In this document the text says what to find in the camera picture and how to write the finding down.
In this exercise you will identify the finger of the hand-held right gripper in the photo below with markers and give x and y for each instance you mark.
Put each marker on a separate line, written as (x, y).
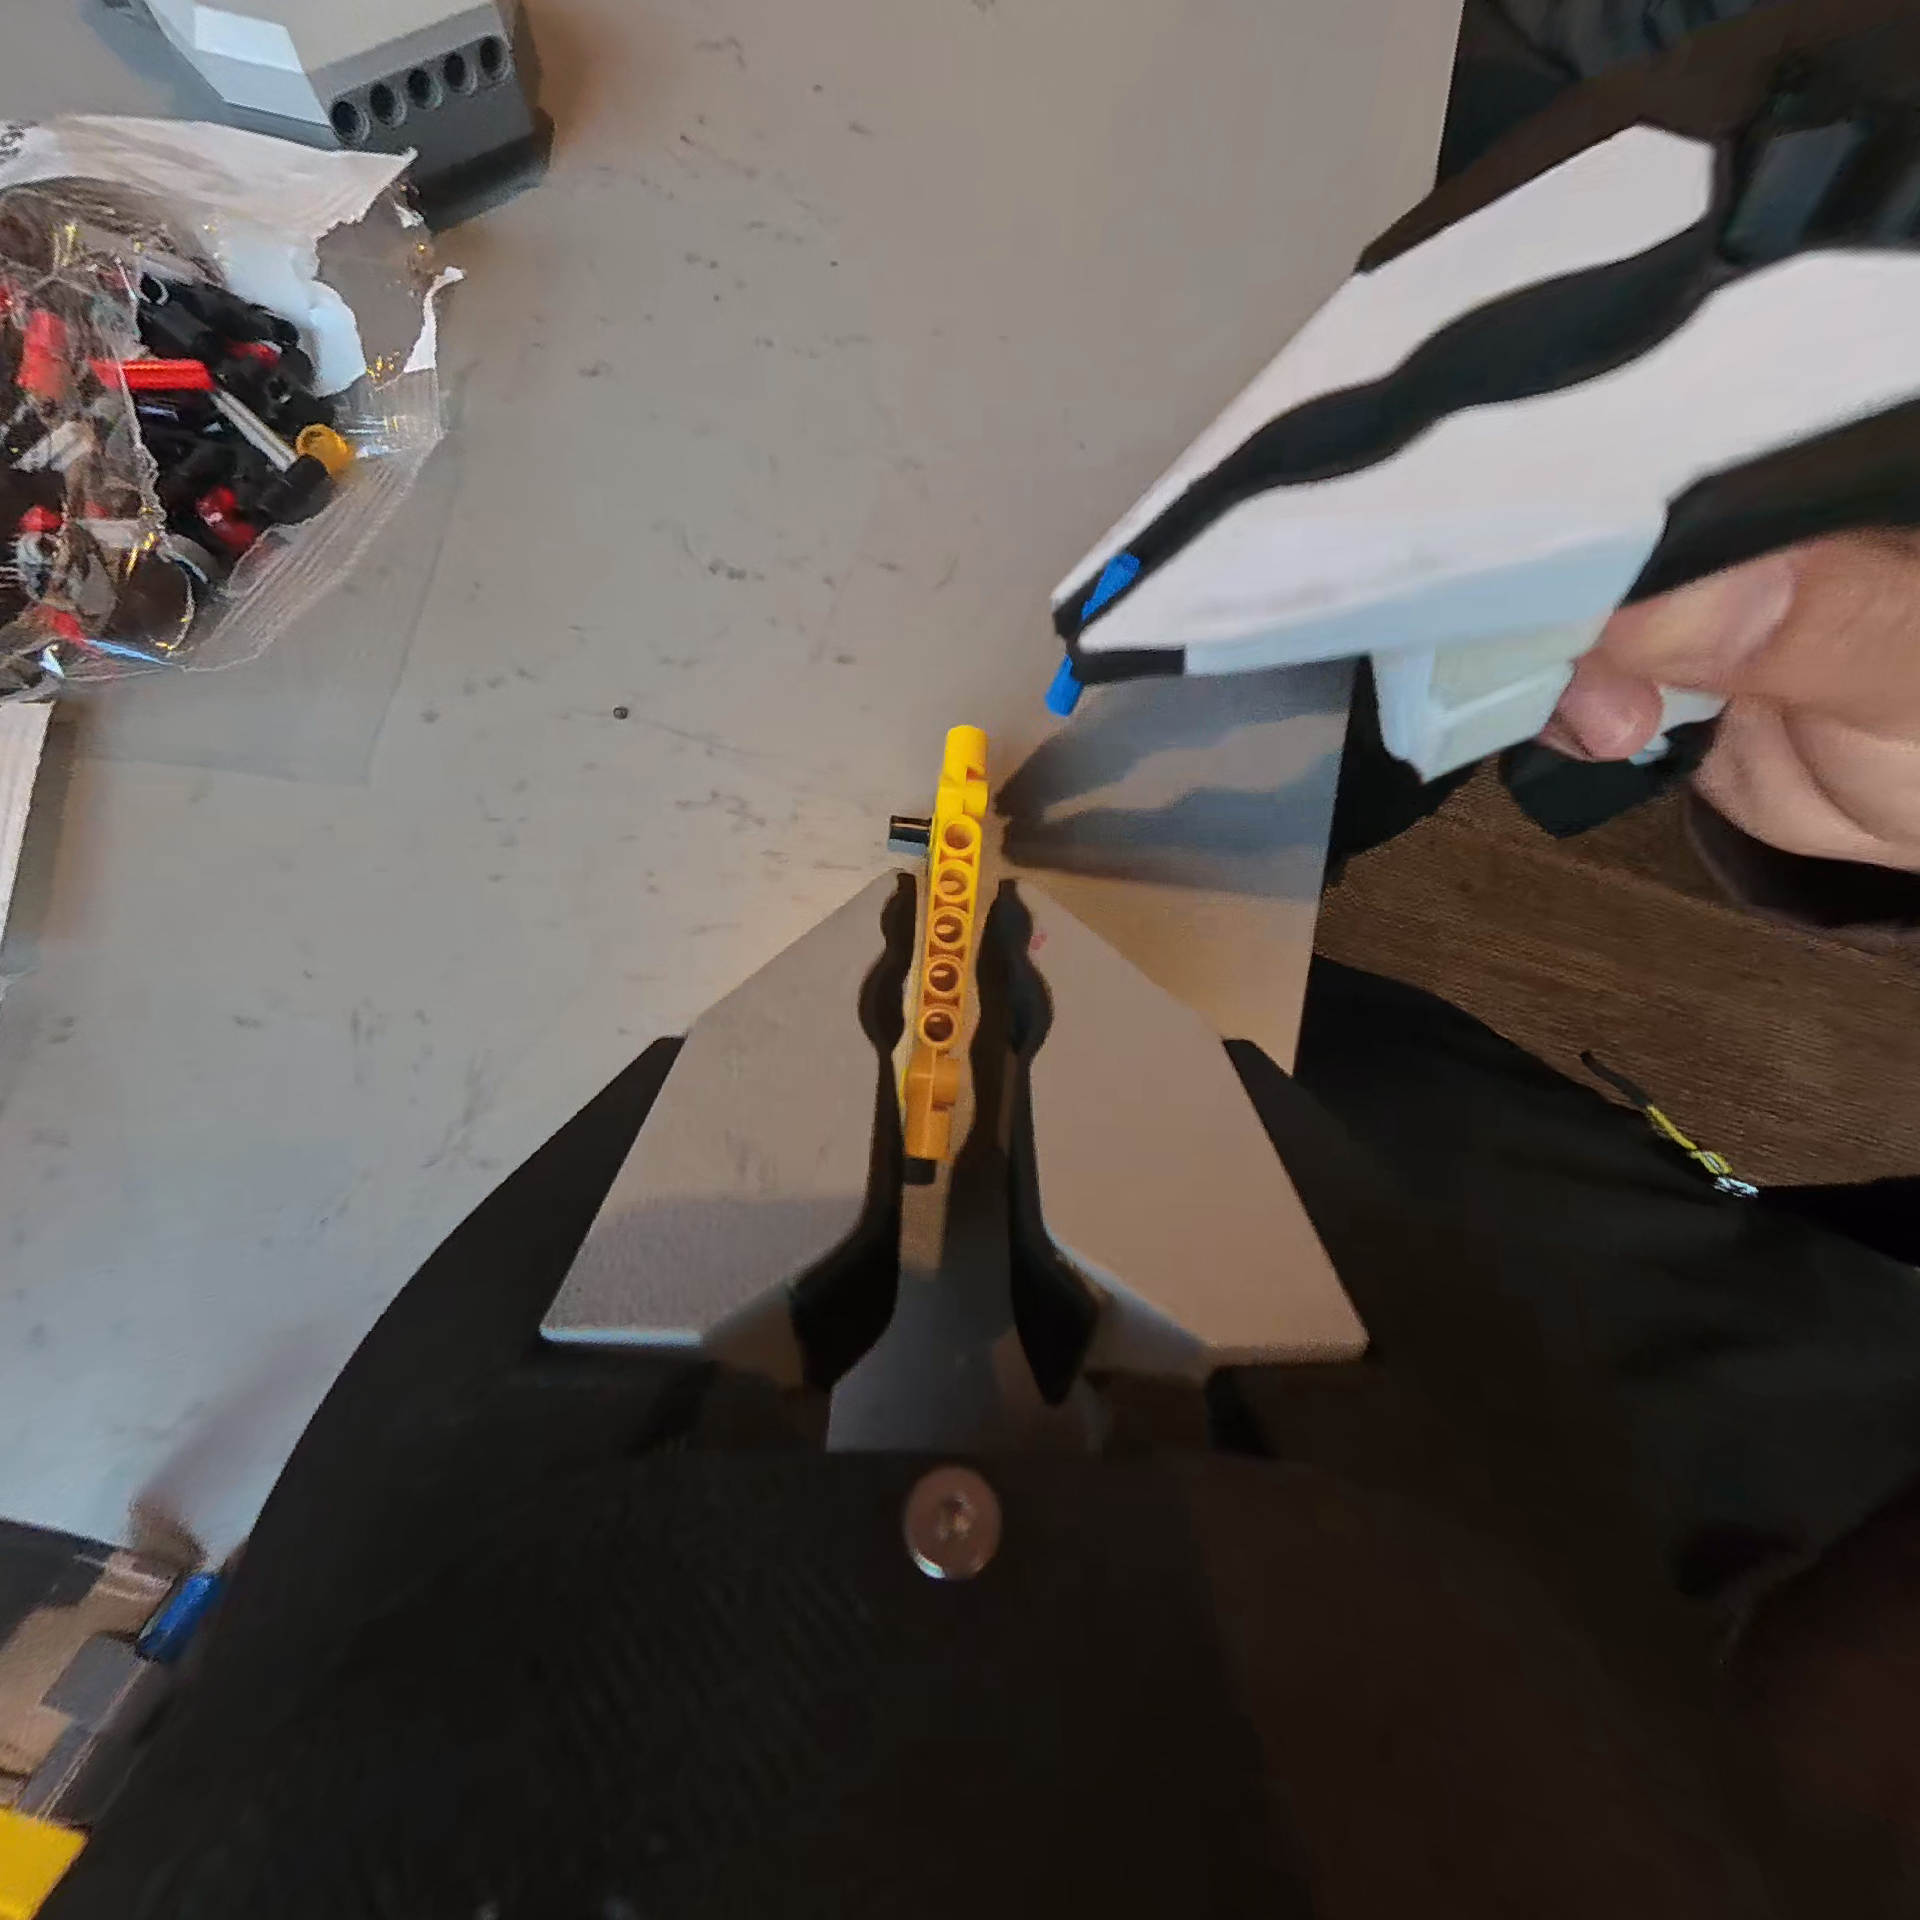
(1500, 254)
(1500, 523)

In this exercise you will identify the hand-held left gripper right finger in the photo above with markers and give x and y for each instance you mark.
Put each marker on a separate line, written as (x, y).
(1185, 1185)

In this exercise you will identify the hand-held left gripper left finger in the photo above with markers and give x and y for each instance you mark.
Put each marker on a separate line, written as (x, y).
(722, 1170)

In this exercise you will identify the yellow panel brick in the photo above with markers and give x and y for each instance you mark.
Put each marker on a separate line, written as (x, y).
(945, 930)

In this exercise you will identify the blue pin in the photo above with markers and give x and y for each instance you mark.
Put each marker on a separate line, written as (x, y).
(1093, 628)

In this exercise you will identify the bag of black red pins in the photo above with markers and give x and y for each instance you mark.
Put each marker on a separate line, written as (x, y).
(137, 404)

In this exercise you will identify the yellow grey brick assembly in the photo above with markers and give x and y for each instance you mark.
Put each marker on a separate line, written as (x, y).
(38, 1862)

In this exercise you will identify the grey desk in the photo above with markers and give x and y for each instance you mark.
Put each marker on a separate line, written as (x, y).
(676, 451)

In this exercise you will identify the person's right hand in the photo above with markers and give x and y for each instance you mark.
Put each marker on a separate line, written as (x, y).
(1815, 704)

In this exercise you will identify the person's black trousers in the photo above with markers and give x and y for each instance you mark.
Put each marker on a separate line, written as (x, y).
(1500, 1350)

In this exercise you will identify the grey hub brick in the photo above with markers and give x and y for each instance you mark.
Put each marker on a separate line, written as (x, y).
(377, 89)

